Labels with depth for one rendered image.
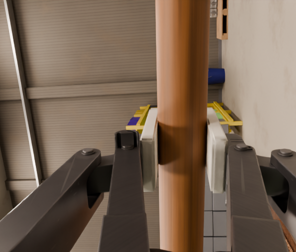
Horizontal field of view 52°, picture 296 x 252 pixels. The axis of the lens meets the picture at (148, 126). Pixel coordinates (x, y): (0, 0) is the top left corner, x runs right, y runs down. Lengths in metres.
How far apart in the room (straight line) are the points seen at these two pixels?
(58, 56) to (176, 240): 8.29
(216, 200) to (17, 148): 6.50
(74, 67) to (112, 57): 1.06
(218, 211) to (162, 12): 4.50
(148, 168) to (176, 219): 0.05
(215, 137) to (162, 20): 0.07
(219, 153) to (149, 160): 0.04
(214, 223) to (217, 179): 4.57
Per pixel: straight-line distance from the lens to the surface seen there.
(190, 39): 0.17
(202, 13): 0.17
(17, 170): 9.81
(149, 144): 0.15
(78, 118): 8.55
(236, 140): 0.18
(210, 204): 4.56
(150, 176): 0.16
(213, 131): 0.16
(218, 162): 0.16
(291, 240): 1.86
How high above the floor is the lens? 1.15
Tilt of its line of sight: 6 degrees up
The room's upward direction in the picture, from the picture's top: 92 degrees counter-clockwise
